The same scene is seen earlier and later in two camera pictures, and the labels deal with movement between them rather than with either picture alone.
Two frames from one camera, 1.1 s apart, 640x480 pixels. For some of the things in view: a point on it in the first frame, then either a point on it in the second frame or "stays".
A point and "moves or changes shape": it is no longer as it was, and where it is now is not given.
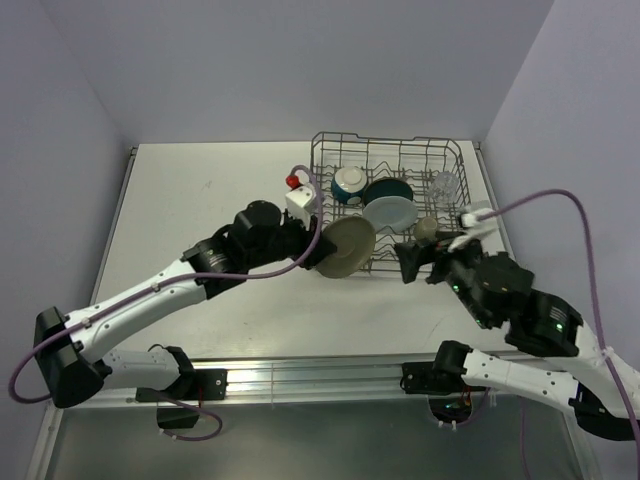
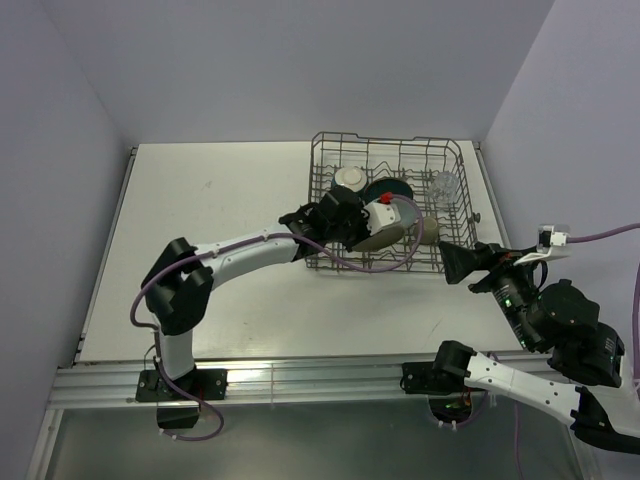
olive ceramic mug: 426,228 stays
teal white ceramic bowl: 348,184 stays
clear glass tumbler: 444,187 stays
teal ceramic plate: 387,187 stays
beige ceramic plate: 355,241 moves or changes shape
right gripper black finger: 412,255 -> 459,261
